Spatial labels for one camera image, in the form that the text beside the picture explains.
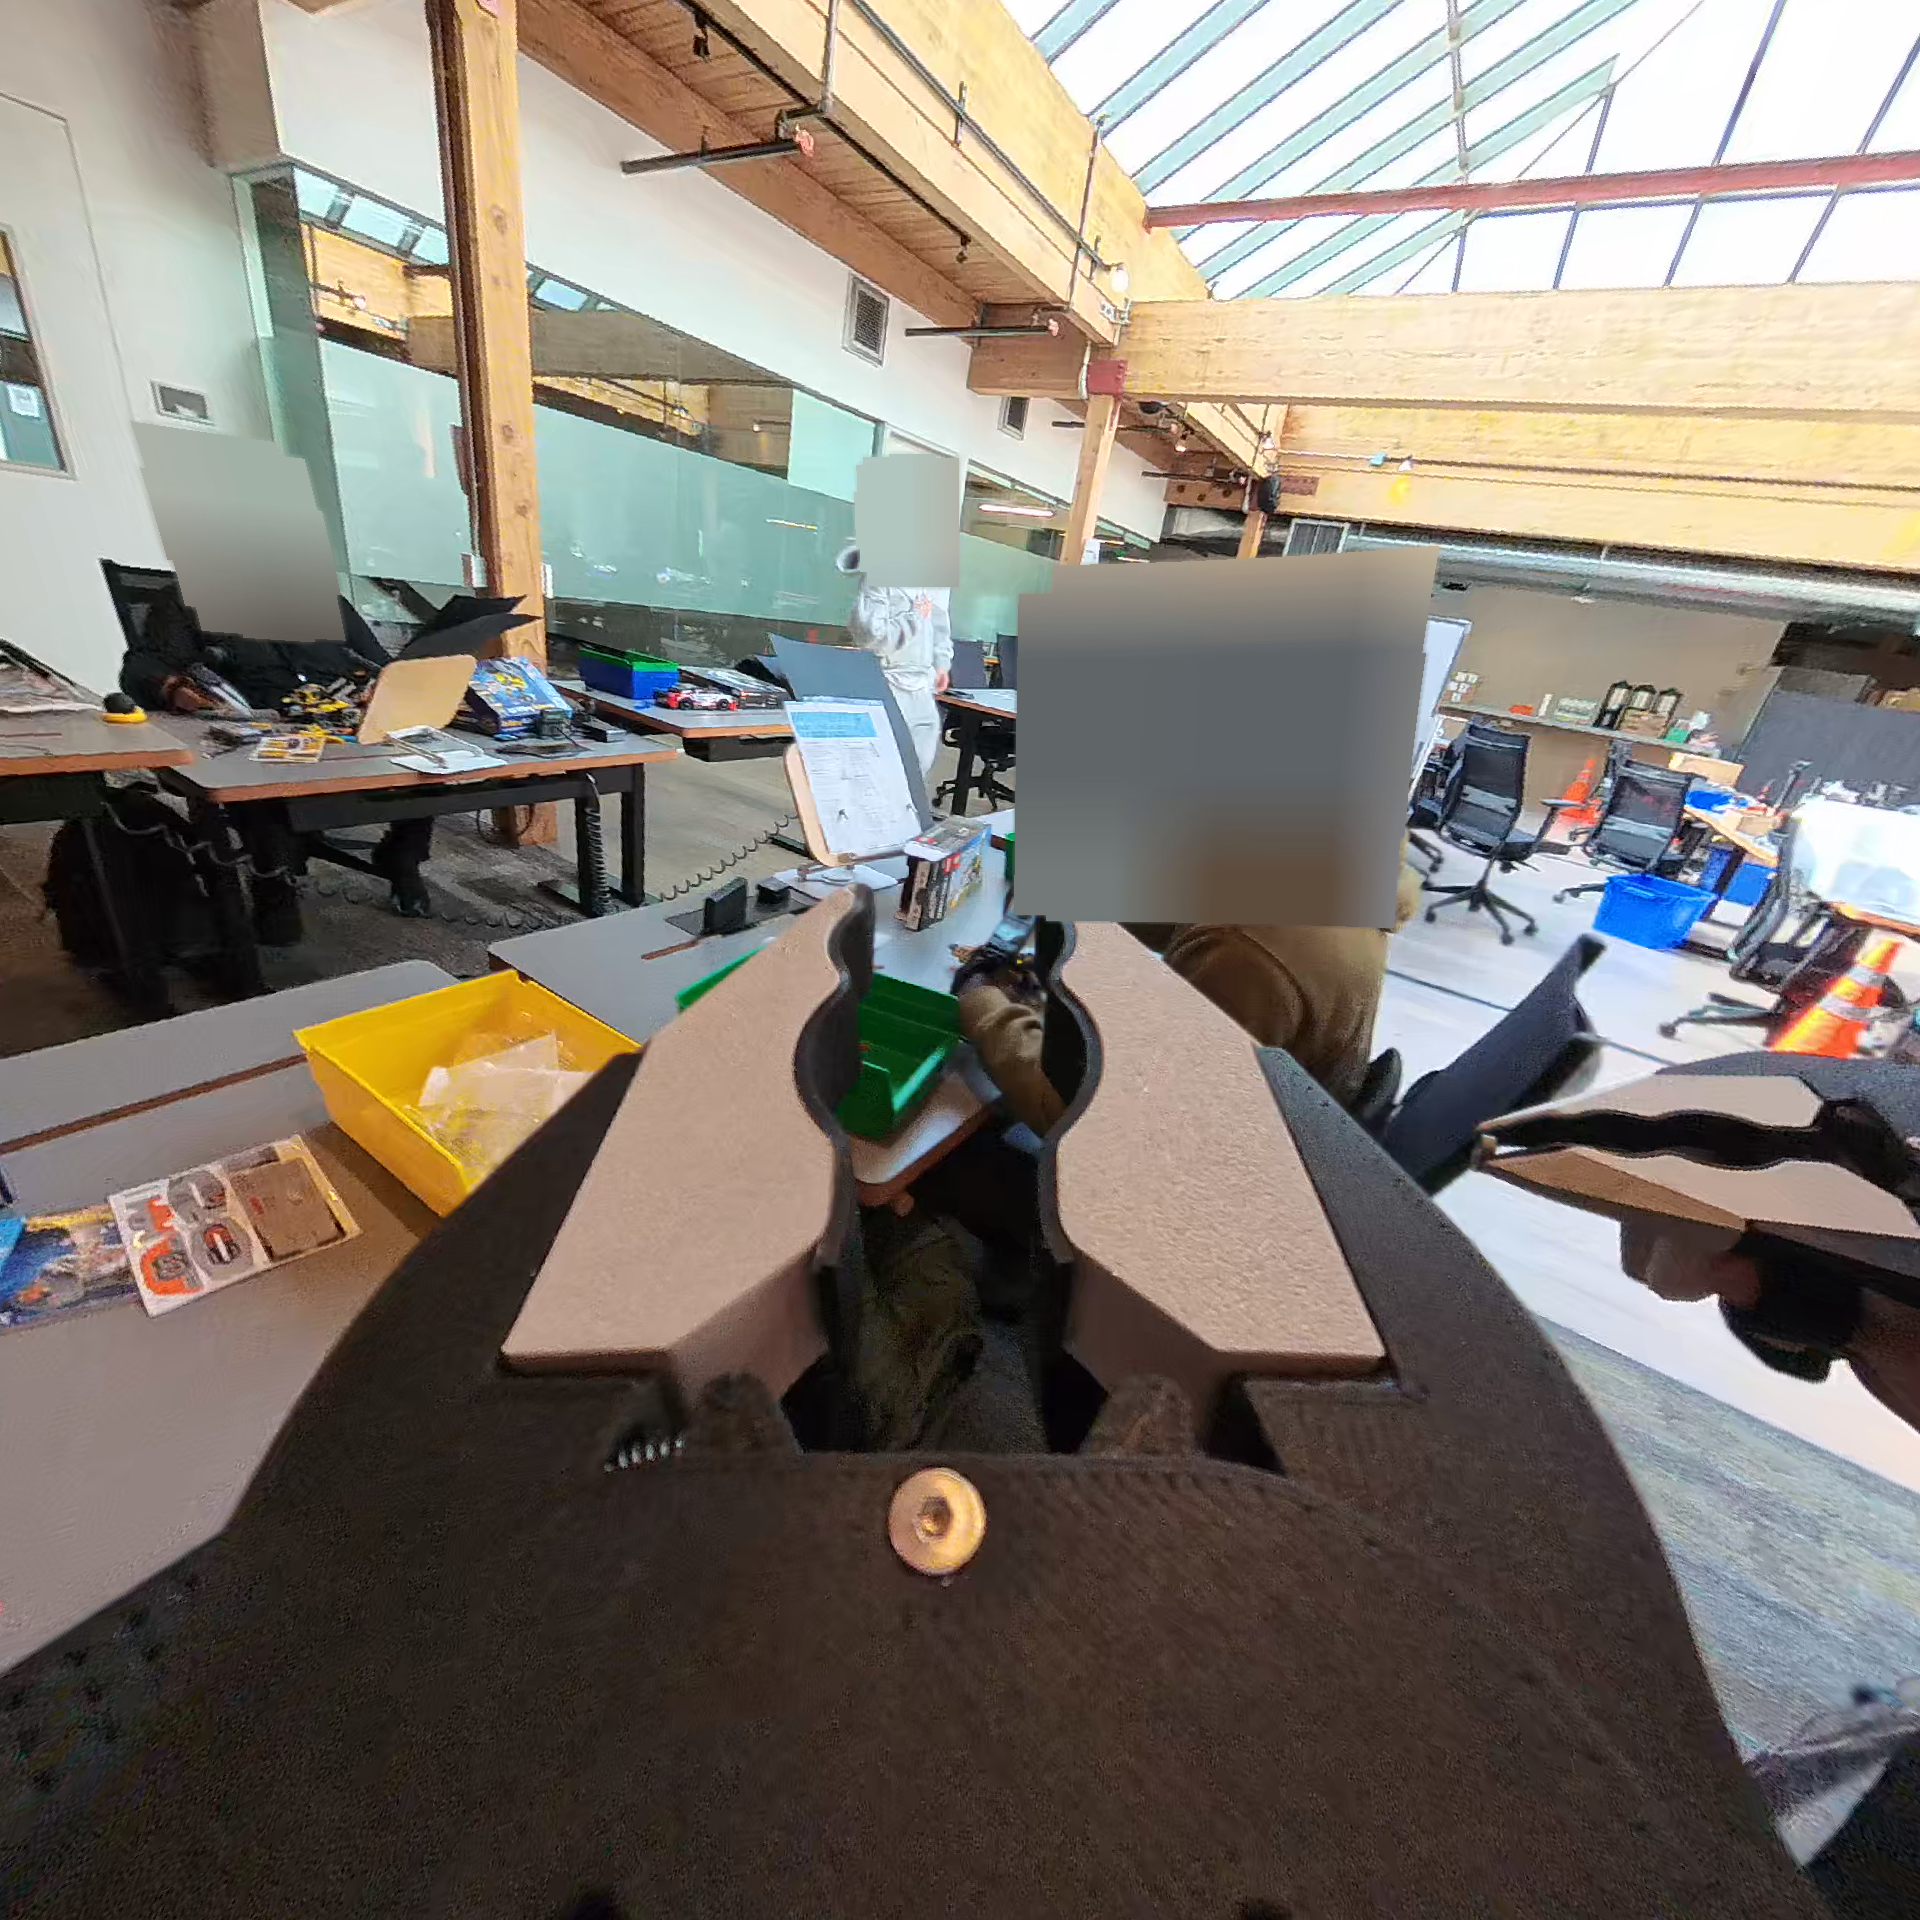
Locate small colourful toy box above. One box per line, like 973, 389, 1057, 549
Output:
896, 815, 991, 933

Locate blue toy box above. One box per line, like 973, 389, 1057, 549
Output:
463, 655, 576, 735

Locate robot sticker sheet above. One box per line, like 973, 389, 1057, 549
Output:
109, 1135, 361, 1315

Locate wooden pillar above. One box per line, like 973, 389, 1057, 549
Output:
423, 0, 551, 632

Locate whiteboard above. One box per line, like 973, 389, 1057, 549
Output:
1417, 614, 1472, 781

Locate black backpack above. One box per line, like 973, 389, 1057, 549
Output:
41, 790, 265, 998

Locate clear plastic parts bags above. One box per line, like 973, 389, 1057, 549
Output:
401, 1024, 597, 1191

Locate green plastic bin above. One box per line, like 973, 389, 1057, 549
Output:
673, 943, 781, 1016
830, 970, 964, 1138

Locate blue plastic bin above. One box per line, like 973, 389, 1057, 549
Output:
1593, 872, 1716, 953

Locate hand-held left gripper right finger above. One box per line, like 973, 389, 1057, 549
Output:
1036, 914, 1390, 1453

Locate yellow plastic bin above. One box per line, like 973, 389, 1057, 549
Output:
295, 968, 642, 1221

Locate orange traffic cone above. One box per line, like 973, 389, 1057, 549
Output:
1768, 933, 1906, 1059

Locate blue cover manual booklet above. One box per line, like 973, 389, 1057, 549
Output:
0, 1200, 143, 1331

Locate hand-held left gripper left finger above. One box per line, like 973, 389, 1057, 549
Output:
497, 883, 881, 1445

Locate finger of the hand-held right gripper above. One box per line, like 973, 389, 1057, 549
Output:
1473, 1071, 1869, 1168
1473, 1146, 1920, 1248

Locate wooden clipboard with paper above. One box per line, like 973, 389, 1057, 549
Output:
784, 697, 933, 872

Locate person's right hand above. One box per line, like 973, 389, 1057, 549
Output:
1620, 1211, 1768, 1310

